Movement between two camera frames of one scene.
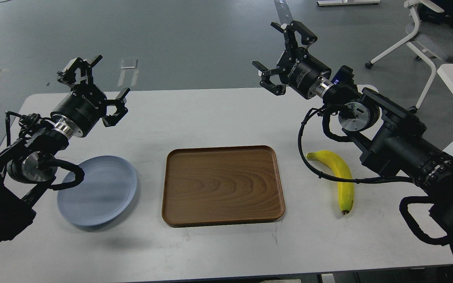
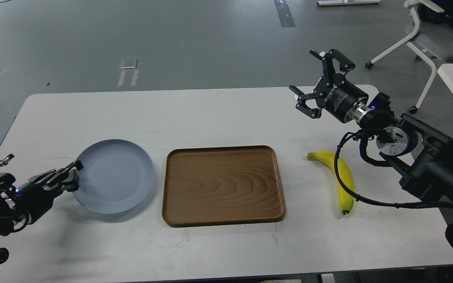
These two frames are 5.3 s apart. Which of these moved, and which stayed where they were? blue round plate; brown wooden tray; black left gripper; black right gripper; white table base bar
Moved: black right gripper; blue round plate; black left gripper
Stayed: brown wooden tray; white table base bar
